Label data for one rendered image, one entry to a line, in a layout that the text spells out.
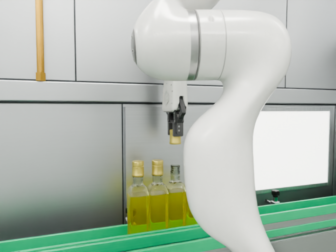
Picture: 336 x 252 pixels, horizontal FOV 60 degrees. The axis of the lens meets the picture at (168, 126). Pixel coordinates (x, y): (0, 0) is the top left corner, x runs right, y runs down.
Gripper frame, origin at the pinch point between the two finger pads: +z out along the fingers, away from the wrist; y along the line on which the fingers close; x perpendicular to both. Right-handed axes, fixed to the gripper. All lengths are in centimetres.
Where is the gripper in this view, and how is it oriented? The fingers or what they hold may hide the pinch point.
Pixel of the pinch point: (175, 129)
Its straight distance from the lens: 87.8
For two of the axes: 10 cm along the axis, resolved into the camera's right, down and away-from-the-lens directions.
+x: 9.4, -0.2, 3.3
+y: 3.3, 0.5, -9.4
